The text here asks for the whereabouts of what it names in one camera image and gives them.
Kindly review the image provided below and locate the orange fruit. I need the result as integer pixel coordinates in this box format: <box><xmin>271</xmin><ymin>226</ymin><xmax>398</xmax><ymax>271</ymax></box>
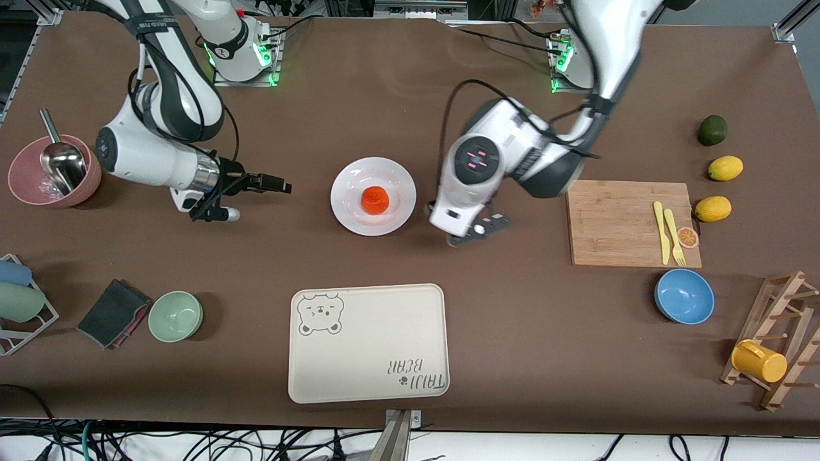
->
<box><xmin>361</xmin><ymin>186</ymin><xmax>390</xmax><ymax>215</ymax></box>

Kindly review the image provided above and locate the white round plate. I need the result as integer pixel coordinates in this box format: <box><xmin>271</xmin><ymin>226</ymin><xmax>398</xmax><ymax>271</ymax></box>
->
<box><xmin>331</xmin><ymin>157</ymin><xmax>417</xmax><ymax>237</ymax></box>

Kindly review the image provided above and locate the light green bowl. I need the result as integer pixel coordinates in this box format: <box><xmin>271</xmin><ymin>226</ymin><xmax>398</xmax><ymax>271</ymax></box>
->
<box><xmin>148</xmin><ymin>291</ymin><xmax>204</xmax><ymax>343</ymax></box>

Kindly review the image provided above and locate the metal ladle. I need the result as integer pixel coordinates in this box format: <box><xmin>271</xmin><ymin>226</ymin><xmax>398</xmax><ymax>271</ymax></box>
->
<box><xmin>40</xmin><ymin>109</ymin><xmax>88</xmax><ymax>196</ymax></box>

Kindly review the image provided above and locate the dark folded cloth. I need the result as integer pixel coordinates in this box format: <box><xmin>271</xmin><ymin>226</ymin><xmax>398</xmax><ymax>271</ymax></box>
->
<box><xmin>77</xmin><ymin>279</ymin><xmax>153</xmax><ymax>350</ymax></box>

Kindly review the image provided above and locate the beige bear print tray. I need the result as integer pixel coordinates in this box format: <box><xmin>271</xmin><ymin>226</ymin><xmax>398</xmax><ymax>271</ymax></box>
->
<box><xmin>288</xmin><ymin>284</ymin><xmax>450</xmax><ymax>405</ymax></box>

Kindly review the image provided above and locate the pink bowl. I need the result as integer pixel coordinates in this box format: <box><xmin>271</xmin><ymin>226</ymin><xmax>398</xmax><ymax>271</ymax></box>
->
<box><xmin>8</xmin><ymin>134</ymin><xmax>103</xmax><ymax>208</ymax></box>

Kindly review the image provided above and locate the light blue cup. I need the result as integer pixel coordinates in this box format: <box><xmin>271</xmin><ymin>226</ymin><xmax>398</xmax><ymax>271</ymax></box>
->
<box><xmin>0</xmin><ymin>260</ymin><xmax>33</xmax><ymax>287</ymax></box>

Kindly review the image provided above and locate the pale green cup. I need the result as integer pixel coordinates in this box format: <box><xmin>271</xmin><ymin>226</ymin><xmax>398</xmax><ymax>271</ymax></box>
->
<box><xmin>0</xmin><ymin>282</ymin><xmax>47</xmax><ymax>323</ymax></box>

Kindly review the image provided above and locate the wooden cutting board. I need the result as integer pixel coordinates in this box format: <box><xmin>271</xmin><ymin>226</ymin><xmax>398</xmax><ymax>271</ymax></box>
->
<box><xmin>565</xmin><ymin>179</ymin><xmax>703</xmax><ymax>268</ymax></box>

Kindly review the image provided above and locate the yellow plastic knife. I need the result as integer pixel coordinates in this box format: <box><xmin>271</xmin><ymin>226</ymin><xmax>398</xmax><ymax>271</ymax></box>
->
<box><xmin>653</xmin><ymin>201</ymin><xmax>671</xmax><ymax>266</ymax></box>

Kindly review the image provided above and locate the yellow plastic fork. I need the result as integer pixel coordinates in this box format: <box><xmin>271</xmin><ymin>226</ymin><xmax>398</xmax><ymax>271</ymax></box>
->
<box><xmin>663</xmin><ymin>209</ymin><xmax>688</xmax><ymax>268</ymax></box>

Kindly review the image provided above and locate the blue bowl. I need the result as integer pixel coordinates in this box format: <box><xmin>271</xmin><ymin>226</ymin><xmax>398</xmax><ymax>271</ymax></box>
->
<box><xmin>654</xmin><ymin>268</ymin><xmax>716</xmax><ymax>325</ymax></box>

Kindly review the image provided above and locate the yellow lemon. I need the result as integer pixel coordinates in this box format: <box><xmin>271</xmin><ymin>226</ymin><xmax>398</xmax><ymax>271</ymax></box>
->
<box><xmin>708</xmin><ymin>155</ymin><xmax>744</xmax><ymax>182</ymax></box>
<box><xmin>695</xmin><ymin>195</ymin><xmax>732</xmax><ymax>223</ymax></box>

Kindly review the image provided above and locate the dark green lime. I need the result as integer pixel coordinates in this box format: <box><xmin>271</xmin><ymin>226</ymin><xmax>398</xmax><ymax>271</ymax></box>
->
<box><xmin>698</xmin><ymin>115</ymin><xmax>729</xmax><ymax>147</ymax></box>

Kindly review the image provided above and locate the wooden mug rack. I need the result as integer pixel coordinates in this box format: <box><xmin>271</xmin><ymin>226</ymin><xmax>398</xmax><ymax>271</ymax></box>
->
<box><xmin>719</xmin><ymin>271</ymin><xmax>820</xmax><ymax>412</ymax></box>

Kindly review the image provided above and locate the yellow mug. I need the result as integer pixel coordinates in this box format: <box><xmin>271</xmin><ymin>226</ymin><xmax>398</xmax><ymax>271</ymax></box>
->
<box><xmin>731</xmin><ymin>339</ymin><xmax>788</xmax><ymax>384</ymax></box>

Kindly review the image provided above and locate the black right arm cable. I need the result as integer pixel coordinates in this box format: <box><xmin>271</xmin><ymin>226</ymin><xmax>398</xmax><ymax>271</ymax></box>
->
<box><xmin>128</xmin><ymin>38</ymin><xmax>242</xmax><ymax>193</ymax></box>

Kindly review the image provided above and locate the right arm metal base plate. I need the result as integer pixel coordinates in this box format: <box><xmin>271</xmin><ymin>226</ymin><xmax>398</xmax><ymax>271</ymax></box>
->
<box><xmin>213</xmin><ymin>29</ymin><xmax>283</xmax><ymax>87</ymax></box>

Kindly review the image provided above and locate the aluminium frame profile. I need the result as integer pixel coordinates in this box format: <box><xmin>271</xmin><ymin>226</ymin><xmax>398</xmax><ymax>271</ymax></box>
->
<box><xmin>373</xmin><ymin>0</ymin><xmax>470</xmax><ymax>20</ymax></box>

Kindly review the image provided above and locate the white wire rack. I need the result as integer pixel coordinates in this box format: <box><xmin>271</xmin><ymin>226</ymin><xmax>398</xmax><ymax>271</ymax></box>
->
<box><xmin>0</xmin><ymin>254</ymin><xmax>60</xmax><ymax>357</ymax></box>

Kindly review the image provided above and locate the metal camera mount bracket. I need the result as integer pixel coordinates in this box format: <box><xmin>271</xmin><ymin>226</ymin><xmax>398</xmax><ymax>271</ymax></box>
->
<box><xmin>375</xmin><ymin>410</ymin><xmax>422</xmax><ymax>461</ymax></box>

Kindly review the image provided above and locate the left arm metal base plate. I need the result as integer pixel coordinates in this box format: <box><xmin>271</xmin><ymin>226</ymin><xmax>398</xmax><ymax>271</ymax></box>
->
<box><xmin>550</xmin><ymin>32</ymin><xmax>600</xmax><ymax>95</ymax></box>

